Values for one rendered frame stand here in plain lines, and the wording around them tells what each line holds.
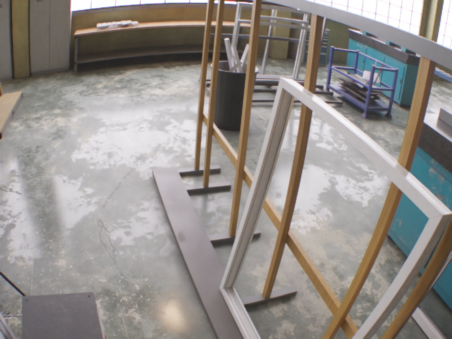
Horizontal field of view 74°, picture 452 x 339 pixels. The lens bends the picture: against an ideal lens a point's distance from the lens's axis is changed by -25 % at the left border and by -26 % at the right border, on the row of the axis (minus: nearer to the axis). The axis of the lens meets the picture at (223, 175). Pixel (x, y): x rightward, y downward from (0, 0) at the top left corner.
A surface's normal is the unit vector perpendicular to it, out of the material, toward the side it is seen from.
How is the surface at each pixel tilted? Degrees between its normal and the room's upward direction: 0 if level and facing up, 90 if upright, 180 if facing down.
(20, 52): 90
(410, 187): 82
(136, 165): 0
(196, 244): 0
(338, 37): 90
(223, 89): 94
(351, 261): 0
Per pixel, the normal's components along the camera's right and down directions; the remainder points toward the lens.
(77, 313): 0.08, -0.85
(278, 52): 0.32, 0.51
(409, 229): -0.95, 0.10
